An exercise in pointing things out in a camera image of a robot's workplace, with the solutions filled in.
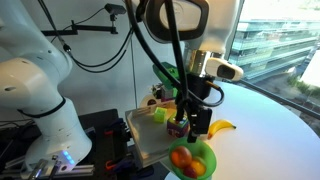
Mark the dark metal window railing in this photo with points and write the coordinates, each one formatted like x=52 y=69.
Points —
x=283 y=100

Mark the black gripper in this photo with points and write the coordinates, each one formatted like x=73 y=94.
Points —
x=200 y=91

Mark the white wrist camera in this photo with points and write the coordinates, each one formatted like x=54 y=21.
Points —
x=224 y=68

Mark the black camera on boom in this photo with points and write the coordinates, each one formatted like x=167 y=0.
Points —
x=115 y=9

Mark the multicolour printed soft cube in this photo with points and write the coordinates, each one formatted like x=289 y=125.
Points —
x=177 y=128

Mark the orange round toy fruit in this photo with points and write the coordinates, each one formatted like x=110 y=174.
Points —
x=181 y=156

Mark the yellow toy banana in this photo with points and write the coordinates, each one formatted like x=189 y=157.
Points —
x=220 y=126

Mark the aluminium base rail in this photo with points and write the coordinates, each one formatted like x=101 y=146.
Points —
x=43 y=171

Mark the yellow round toy fruit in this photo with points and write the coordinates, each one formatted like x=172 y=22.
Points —
x=199 y=167

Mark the lime green cube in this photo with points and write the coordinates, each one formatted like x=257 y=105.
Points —
x=160 y=114

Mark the grey plastic cube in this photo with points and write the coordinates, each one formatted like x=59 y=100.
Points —
x=168 y=94

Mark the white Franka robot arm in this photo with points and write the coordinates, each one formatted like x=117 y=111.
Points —
x=30 y=83

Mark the black support stand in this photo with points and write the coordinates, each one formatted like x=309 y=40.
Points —
x=100 y=133

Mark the green plastic bowl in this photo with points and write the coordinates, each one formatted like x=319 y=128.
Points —
x=208 y=153

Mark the wooden tray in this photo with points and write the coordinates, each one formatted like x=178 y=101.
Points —
x=146 y=136

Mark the red toy strawberry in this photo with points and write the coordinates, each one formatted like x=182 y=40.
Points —
x=189 y=172

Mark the glass office building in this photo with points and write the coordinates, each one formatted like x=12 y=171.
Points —
x=273 y=46

